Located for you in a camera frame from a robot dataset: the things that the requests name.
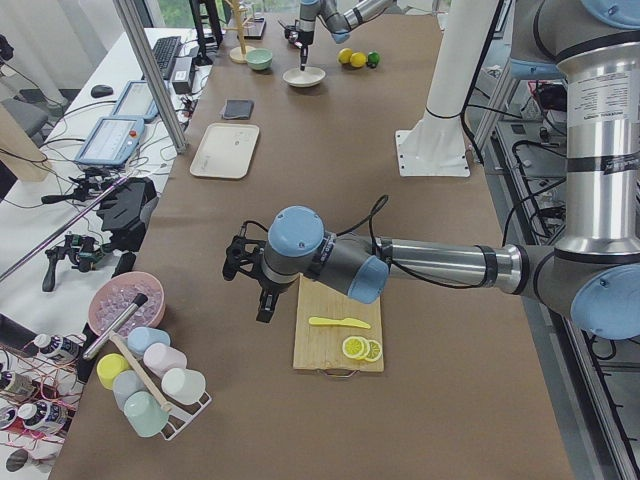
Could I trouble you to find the pink bowl with ice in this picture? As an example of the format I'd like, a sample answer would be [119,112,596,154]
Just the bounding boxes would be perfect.
[88,271,165,337]

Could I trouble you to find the beige rabbit tray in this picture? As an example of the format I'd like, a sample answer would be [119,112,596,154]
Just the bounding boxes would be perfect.
[189,123,260,180]

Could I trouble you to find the yellow plastic knife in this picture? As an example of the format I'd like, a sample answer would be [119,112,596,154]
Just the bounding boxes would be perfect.
[308,316,371,330]

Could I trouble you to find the grey plastic cup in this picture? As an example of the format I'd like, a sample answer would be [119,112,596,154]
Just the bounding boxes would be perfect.
[112,370,146,411]

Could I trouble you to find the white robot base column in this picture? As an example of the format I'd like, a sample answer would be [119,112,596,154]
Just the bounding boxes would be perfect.
[396,0,501,177]

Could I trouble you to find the black keyboard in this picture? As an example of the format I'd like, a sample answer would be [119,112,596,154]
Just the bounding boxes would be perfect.
[152,36,181,80]

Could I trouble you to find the grey folded cloth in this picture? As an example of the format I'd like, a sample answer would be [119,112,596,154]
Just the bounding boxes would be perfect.
[221,99,254,120]

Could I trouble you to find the mint green plastic cup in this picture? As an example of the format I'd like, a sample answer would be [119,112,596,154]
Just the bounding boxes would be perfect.
[123,391,169,438]

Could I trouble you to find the wooden mug tree stand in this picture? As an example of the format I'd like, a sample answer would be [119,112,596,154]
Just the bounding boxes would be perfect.
[226,0,254,64]

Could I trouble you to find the white plastic cup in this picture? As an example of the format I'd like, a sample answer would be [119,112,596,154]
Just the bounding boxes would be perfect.
[161,368,206,405]

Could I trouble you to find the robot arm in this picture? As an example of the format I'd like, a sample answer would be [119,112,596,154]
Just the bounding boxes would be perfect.
[222,1,639,340]
[295,0,395,71]

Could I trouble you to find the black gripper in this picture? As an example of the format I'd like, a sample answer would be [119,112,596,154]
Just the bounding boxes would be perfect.
[283,19,314,71]
[222,235,287,323]

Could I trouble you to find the white round plate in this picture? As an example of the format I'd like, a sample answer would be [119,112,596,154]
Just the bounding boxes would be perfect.
[282,66,326,88]

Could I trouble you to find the yellow lemon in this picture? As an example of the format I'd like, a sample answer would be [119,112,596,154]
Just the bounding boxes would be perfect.
[337,48,353,65]
[349,52,368,69]

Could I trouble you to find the black computer mouse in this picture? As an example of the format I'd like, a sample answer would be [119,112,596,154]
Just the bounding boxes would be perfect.
[90,84,114,98]

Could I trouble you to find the aluminium frame post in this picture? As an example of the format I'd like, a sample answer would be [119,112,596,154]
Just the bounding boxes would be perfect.
[113,0,187,154]

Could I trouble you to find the teach pendant tablet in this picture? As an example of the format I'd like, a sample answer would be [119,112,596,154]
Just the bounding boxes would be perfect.
[74,116,145,169]
[111,80,158,122]

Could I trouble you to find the lemon slice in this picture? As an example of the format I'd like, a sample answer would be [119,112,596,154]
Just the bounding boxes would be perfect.
[364,339,383,363]
[342,336,370,360]

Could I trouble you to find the bamboo cutting board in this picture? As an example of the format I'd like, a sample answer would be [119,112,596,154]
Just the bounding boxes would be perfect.
[293,277,385,375]

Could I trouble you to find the white wire cup rack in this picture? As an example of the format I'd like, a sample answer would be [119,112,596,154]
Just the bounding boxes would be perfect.
[151,392,213,441]

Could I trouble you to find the pink plastic cup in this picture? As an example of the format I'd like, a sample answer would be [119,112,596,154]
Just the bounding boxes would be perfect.
[143,342,187,378]

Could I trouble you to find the green lime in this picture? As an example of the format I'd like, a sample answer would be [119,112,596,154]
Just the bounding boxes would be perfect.
[366,51,380,68]

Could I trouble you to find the blue plastic cup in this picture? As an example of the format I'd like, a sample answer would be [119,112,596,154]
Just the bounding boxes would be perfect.
[127,326,171,356]

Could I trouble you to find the yellow plastic cup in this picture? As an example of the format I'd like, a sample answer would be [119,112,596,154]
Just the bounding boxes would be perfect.
[96,353,131,390]

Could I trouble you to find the metal tongs black tip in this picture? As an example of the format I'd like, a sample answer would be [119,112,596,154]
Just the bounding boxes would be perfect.
[82,293,148,361]

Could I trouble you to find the mint green bowl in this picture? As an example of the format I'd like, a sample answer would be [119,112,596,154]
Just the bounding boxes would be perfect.
[245,48,273,71]

